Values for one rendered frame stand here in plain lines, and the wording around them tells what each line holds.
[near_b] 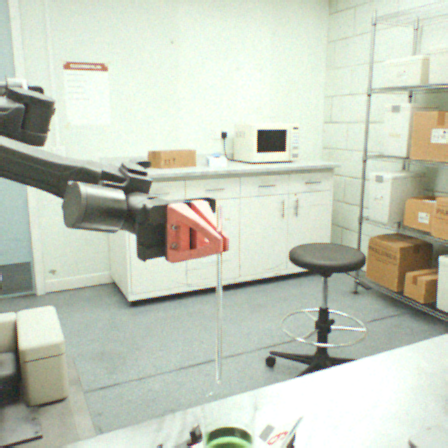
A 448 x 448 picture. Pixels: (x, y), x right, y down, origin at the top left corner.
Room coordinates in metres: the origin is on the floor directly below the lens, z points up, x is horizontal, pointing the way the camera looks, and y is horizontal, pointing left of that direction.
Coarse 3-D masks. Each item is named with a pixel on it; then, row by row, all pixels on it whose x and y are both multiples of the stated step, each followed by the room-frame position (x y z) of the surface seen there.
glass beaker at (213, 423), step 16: (208, 400) 0.46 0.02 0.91; (224, 400) 0.47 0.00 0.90; (240, 400) 0.47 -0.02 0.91; (256, 400) 0.45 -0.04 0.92; (208, 416) 0.46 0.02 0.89; (224, 416) 0.47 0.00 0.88; (240, 416) 0.47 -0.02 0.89; (208, 432) 0.43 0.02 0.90; (224, 432) 0.42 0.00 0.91; (240, 432) 0.42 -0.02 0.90
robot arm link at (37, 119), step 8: (24, 104) 0.95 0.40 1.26; (32, 104) 0.95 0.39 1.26; (24, 112) 0.95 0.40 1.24; (32, 112) 0.95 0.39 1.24; (40, 112) 0.96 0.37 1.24; (48, 112) 0.97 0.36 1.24; (24, 120) 0.95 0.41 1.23; (32, 120) 0.95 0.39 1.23; (40, 120) 0.96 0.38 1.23; (48, 120) 0.98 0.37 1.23; (24, 128) 0.95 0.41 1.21; (32, 128) 0.95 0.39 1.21; (40, 128) 0.96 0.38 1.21; (48, 128) 0.99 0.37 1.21
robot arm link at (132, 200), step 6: (138, 192) 0.61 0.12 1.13; (126, 198) 0.59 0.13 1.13; (132, 198) 0.58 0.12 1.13; (138, 198) 0.57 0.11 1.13; (144, 198) 0.57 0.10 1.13; (150, 198) 0.57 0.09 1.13; (126, 204) 0.56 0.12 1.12; (132, 204) 0.57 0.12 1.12; (138, 204) 0.56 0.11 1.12; (126, 210) 0.56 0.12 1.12; (132, 210) 0.56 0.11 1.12; (126, 216) 0.57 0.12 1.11; (132, 216) 0.55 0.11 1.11; (126, 222) 0.57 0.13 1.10; (132, 222) 0.55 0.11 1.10; (126, 228) 0.58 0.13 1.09; (132, 228) 0.56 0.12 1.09
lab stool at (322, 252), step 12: (300, 252) 1.96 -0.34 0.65; (312, 252) 1.96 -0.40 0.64; (324, 252) 1.97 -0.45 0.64; (336, 252) 1.97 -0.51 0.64; (348, 252) 1.96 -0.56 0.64; (300, 264) 1.87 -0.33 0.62; (360, 264) 1.85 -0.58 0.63; (324, 288) 1.96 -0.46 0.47; (324, 300) 1.96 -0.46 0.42; (300, 360) 2.00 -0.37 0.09; (312, 372) 1.89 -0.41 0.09
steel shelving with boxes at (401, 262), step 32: (416, 32) 3.24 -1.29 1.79; (416, 64) 2.83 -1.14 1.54; (384, 128) 3.06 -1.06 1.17; (416, 128) 2.75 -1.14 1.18; (384, 160) 2.91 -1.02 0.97; (416, 160) 2.70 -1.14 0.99; (384, 192) 2.91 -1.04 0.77; (416, 192) 2.99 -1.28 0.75; (416, 224) 2.75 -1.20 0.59; (384, 256) 2.90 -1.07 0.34; (416, 256) 2.84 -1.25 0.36; (384, 288) 2.84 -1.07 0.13; (416, 288) 2.64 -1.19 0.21
